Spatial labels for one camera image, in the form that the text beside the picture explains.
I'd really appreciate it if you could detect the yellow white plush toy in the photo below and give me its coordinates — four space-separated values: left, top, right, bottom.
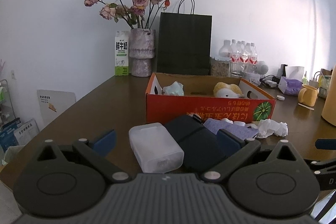
214 82 244 98

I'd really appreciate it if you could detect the pack of water bottles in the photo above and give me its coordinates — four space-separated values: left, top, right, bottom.
218 39 258 77

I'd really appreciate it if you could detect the green white milk carton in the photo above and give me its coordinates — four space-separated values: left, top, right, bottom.
114 31 130 76

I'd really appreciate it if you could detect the purple cloth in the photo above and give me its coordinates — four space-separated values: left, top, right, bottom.
203 118 259 140

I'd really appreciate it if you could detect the white leaning board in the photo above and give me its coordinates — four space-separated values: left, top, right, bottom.
37 89 76 126

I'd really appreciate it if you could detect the crumpled white tissue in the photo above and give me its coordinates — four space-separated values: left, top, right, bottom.
246 119 288 139

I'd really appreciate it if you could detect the dried rose bouquet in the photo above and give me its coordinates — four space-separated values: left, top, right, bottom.
84 0 170 29

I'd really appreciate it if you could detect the orange cardboard box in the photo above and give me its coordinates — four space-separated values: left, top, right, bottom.
145 73 276 124

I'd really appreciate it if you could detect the black paper bag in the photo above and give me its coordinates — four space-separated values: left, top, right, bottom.
157 0 212 76

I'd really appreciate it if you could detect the black pouch case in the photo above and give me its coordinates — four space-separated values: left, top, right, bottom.
164 115 227 174

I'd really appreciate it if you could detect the white bottle cap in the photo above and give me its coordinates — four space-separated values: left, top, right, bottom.
276 95 285 101

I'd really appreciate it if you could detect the purple textured vase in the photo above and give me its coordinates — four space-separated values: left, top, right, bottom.
129 28 155 77

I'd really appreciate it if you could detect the crumpled light blue mask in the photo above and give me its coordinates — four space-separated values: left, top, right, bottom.
162 81 185 96

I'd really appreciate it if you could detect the purple tissue pack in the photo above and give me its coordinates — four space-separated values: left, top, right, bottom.
278 76 302 96

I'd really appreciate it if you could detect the white power adapter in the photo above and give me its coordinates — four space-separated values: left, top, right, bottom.
264 80 277 88

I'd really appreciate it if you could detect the clear jar of grains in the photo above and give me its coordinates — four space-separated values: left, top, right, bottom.
210 56 231 77

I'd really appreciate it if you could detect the yellow mug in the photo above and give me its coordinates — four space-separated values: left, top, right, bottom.
298 84 318 107

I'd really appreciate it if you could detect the translucent white plastic box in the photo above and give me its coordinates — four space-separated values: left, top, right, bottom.
129 123 185 173

